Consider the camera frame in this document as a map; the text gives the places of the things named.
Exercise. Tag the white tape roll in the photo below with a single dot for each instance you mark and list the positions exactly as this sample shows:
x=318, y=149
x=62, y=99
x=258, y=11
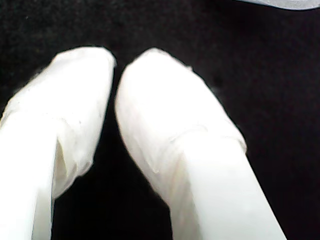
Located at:
x=295, y=3

